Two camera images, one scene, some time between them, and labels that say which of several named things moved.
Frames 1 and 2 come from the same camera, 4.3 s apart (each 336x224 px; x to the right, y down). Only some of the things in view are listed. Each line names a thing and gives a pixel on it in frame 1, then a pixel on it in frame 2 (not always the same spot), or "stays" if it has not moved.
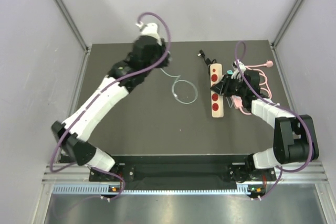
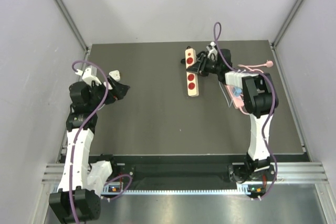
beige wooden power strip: [217, 103] → [192, 77]
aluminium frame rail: [86, 47] stays
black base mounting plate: [180, 171] stays
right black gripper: [222, 87] → [199, 67]
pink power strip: [237, 101] stays
